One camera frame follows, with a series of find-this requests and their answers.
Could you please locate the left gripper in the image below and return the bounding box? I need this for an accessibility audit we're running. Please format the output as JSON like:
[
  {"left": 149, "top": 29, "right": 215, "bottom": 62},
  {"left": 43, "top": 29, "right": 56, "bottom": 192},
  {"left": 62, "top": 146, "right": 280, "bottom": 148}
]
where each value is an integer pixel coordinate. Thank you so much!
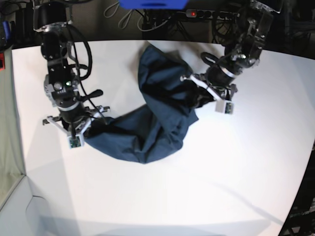
[{"left": 180, "top": 65, "right": 238, "bottom": 109}]

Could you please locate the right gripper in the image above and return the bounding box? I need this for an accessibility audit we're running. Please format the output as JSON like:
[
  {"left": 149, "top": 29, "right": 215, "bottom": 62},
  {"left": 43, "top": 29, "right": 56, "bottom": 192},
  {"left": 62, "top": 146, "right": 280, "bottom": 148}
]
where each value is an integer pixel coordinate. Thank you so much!
[{"left": 42, "top": 102, "right": 111, "bottom": 137}]

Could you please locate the dark blue t-shirt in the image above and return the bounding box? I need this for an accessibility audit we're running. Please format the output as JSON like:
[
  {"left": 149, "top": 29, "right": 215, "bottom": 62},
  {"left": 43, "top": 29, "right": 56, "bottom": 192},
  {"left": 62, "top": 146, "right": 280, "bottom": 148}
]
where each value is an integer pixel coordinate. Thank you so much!
[{"left": 83, "top": 45, "right": 215, "bottom": 164}]

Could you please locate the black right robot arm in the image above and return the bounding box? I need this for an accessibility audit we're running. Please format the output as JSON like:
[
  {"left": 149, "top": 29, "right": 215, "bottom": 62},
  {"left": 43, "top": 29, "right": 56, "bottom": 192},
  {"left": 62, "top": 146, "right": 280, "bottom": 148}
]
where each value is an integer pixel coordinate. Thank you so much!
[{"left": 32, "top": 0, "right": 103, "bottom": 139}]

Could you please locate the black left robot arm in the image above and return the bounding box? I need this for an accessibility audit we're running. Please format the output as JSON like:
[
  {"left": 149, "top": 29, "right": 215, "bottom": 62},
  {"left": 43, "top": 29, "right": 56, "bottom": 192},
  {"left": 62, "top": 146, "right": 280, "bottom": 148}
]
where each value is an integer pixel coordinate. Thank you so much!
[{"left": 181, "top": 0, "right": 284, "bottom": 114}]

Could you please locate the black power strip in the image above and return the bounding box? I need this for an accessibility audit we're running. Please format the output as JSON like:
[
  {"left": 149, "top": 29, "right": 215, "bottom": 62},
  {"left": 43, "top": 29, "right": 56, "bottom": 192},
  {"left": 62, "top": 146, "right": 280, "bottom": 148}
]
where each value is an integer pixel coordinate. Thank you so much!
[{"left": 184, "top": 9, "right": 236, "bottom": 20}]

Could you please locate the grey-green fabric curtain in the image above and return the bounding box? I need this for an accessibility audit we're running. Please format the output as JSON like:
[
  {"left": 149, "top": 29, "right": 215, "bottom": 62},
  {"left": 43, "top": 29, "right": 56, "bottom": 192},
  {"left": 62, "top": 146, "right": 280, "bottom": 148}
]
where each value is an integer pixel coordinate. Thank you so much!
[{"left": 0, "top": 48, "right": 26, "bottom": 208}]

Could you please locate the blue plastic bin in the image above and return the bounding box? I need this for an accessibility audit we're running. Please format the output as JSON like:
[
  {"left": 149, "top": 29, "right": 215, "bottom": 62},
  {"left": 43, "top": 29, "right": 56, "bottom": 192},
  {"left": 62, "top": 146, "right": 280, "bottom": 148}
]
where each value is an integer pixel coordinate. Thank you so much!
[{"left": 119, "top": 0, "right": 188, "bottom": 10}]

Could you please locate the red box object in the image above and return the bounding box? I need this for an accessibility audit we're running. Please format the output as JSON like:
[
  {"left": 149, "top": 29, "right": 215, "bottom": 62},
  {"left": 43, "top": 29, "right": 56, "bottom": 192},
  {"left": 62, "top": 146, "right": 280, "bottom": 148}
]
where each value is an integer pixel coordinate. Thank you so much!
[{"left": 0, "top": 53, "right": 5, "bottom": 71}]

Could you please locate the blue cylinder object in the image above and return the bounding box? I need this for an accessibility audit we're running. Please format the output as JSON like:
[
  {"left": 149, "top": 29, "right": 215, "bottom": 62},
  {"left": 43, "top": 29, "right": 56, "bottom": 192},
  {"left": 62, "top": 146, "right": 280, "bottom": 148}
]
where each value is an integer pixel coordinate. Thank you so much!
[{"left": 2, "top": 21, "right": 11, "bottom": 41}]

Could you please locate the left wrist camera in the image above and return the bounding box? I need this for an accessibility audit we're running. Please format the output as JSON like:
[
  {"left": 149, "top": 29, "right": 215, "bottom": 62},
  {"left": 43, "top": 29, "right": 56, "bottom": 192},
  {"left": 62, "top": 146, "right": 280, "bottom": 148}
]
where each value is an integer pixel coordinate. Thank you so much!
[{"left": 215, "top": 100, "right": 234, "bottom": 115}]

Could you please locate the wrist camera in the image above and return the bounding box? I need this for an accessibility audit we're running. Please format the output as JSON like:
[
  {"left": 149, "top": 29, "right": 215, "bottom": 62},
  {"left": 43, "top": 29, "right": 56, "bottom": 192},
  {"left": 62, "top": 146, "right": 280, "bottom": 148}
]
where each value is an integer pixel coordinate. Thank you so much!
[
  {"left": 67, "top": 134, "right": 85, "bottom": 148},
  {"left": 215, "top": 100, "right": 234, "bottom": 115}
]

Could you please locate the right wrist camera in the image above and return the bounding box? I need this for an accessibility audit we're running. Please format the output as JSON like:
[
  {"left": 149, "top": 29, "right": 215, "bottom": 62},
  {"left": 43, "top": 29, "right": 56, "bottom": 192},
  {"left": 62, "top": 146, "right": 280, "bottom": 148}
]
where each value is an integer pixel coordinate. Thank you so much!
[{"left": 67, "top": 134, "right": 85, "bottom": 148}]

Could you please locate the white cable loop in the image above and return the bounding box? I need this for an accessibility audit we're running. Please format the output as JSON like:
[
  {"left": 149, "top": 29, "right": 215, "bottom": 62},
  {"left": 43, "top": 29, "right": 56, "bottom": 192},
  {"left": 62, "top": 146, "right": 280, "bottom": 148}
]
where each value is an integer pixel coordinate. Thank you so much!
[{"left": 104, "top": 4, "right": 143, "bottom": 30}]

